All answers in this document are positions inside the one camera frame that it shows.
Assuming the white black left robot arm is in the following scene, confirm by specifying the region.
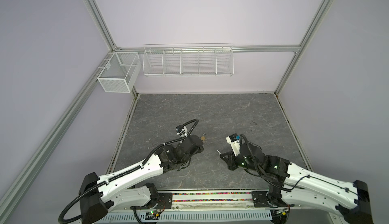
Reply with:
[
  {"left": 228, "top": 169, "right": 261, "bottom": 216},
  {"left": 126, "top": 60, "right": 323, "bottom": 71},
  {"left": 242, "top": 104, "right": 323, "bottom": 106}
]
[{"left": 58, "top": 119, "right": 204, "bottom": 224}]

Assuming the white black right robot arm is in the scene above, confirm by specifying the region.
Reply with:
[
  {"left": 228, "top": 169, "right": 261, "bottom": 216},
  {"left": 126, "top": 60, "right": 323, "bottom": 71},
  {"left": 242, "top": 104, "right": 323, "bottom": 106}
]
[{"left": 220, "top": 133, "right": 373, "bottom": 224}]

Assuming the white mesh box basket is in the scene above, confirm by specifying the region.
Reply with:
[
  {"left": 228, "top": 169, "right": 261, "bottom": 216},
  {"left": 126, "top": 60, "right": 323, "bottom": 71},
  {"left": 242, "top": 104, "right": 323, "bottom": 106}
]
[{"left": 97, "top": 52, "right": 141, "bottom": 93}]

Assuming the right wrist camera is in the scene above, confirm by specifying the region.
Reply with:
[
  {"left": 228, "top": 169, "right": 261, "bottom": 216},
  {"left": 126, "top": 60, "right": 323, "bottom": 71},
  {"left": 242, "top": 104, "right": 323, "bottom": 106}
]
[{"left": 226, "top": 133, "right": 241, "bottom": 157}]

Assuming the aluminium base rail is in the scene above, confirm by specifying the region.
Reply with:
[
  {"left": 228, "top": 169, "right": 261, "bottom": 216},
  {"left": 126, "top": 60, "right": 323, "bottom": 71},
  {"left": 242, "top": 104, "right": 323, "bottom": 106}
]
[{"left": 88, "top": 188, "right": 335, "bottom": 212}]

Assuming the white vented cable duct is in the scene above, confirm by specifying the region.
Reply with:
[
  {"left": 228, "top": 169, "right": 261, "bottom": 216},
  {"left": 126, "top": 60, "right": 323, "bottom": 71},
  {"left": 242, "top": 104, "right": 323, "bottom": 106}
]
[{"left": 97, "top": 210, "right": 273, "bottom": 224}]

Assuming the white wire wall basket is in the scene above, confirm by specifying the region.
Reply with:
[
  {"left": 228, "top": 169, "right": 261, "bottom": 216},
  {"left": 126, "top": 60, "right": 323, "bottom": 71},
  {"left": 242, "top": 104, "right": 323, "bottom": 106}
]
[{"left": 143, "top": 43, "right": 235, "bottom": 77}]

